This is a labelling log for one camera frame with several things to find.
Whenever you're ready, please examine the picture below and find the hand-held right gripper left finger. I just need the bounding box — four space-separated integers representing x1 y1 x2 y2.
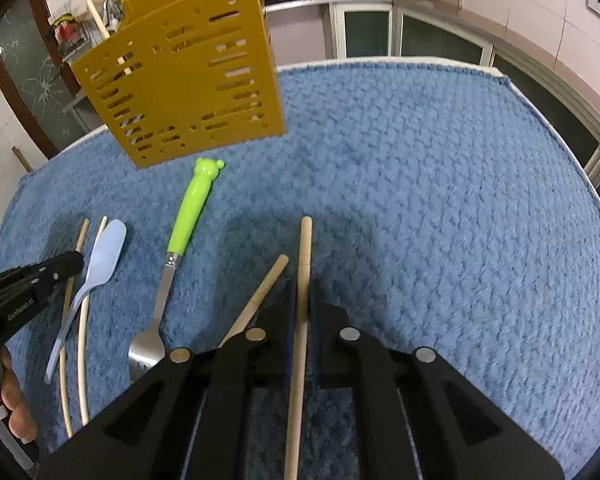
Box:
40 280 297 480

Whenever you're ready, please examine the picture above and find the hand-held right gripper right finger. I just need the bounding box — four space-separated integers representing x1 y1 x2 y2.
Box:
312 280 563 480

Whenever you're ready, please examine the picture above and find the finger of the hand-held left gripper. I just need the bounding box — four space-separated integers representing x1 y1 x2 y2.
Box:
0 251 86 312

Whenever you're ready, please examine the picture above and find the light blue plastic spoon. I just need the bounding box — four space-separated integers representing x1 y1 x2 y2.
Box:
44 220 127 385

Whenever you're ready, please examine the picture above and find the green-handled fork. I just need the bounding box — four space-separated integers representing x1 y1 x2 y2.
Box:
128 158 226 383

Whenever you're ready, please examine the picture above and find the yellow slotted utensil holder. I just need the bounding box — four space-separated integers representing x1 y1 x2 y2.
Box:
70 0 287 170

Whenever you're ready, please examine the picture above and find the person's left hand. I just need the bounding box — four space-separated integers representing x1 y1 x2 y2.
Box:
0 346 39 445

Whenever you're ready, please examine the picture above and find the wooden stick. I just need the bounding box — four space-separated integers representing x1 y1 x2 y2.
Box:
12 147 34 174

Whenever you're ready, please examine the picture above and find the blue textured blanket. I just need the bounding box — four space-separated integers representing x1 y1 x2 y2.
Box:
0 57 600 480

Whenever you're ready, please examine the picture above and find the brown frosted glass door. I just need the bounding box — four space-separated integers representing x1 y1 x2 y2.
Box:
0 0 88 158

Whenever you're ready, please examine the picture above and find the kitchen counter cabinet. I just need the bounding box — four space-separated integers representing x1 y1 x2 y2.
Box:
262 0 600 171

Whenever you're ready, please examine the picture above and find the wire basket with red items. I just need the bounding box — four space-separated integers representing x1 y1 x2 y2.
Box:
55 12 88 44

